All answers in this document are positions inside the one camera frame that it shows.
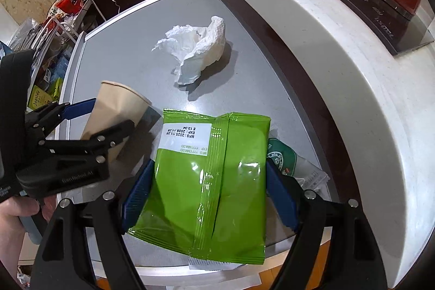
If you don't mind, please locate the clear green-printed plastic wrapper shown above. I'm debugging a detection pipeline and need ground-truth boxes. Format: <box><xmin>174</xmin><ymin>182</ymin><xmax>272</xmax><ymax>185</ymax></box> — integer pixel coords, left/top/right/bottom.
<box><xmin>267</xmin><ymin>137</ymin><xmax>330</xmax><ymax>196</ymax></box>

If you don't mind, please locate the green snack packet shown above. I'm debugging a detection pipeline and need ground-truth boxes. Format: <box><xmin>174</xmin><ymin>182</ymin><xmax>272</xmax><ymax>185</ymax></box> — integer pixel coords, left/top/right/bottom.
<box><xmin>126</xmin><ymin>108</ymin><xmax>271</xmax><ymax>266</ymax></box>

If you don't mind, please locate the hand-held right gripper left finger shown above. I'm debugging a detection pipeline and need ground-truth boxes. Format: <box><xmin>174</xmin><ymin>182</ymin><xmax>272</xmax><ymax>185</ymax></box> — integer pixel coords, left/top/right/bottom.
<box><xmin>36</xmin><ymin>159</ymin><xmax>157</xmax><ymax>290</ymax></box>

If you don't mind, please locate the blue box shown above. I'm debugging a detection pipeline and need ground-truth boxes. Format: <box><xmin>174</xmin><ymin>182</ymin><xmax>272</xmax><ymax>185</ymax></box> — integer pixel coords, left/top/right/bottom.
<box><xmin>44</xmin><ymin>52</ymin><xmax>71</xmax><ymax>80</ymax></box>

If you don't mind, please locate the brown paper cup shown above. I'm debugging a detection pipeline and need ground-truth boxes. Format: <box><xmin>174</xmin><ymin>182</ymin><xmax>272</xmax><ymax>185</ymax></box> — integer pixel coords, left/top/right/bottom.
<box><xmin>81</xmin><ymin>80</ymin><xmax>152</xmax><ymax>161</ymax></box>

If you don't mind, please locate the crumpled white tissue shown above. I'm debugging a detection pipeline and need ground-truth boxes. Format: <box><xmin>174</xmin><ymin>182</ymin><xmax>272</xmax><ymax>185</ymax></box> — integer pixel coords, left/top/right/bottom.
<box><xmin>151</xmin><ymin>15</ymin><xmax>228</xmax><ymax>86</ymax></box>

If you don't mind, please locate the white wire rack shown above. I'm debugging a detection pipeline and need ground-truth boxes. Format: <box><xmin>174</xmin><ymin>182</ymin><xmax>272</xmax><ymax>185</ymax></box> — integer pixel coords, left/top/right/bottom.
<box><xmin>0</xmin><ymin>0</ymin><xmax>107</xmax><ymax>107</ymax></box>

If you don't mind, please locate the red snack packet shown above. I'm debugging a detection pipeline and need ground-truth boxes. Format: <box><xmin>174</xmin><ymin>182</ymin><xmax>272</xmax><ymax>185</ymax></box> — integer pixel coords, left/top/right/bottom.
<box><xmin>51</xmin><ymin>0</ymin><xmax>84</xmax><ymax>19</ymax></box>

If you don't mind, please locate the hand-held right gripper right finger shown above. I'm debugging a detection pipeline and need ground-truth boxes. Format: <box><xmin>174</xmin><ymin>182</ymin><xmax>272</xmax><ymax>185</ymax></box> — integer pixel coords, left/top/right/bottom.
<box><xmin>265</xmin><ymin>159</ymin><xmax>388</xmax><ymax>290</ymax></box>

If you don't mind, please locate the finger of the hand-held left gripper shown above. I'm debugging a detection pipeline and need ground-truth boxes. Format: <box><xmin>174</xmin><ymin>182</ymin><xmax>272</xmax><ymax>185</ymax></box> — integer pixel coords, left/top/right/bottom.
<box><xmin>37</xmin><ymin>120</ymin><xmax>135</xmax><ymax>161</ymax></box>
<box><xmin>25</xmin><ymin>98</ymin><xmax>97</xmax><ymax>138</ymax></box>

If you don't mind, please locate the person's left hand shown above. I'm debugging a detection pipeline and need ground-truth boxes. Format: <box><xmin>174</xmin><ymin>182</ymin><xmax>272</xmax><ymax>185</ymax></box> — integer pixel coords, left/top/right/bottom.
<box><xmin>0</xmin><ymin>197</ymin><xmax>57</xmax><ymax>275</ymax></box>

